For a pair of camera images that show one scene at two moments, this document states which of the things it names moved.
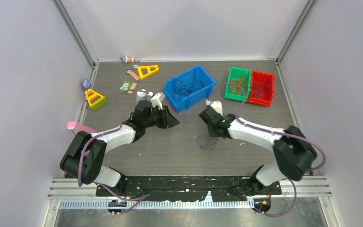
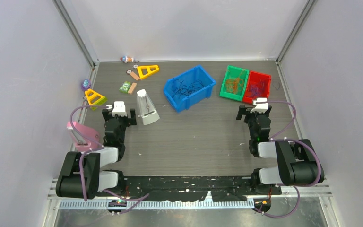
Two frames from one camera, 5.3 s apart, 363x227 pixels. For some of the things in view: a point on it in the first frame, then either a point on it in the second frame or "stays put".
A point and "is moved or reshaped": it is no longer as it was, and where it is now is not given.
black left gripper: (168, 120) to (128, 121)
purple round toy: (86, 84) stays put
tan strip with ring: (133, 75) stays put
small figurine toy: (126, 59) stays put
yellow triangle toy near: (94, 100) stays put
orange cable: (236, 85) is moved or reshaped
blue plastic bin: (187, 89) stays put
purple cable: (205, 143) to (272, 83)
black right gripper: (211, 133) to (243, 110)
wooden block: (133, 86) stays put
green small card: (125, 86) stays put
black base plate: (188, 187) stays put
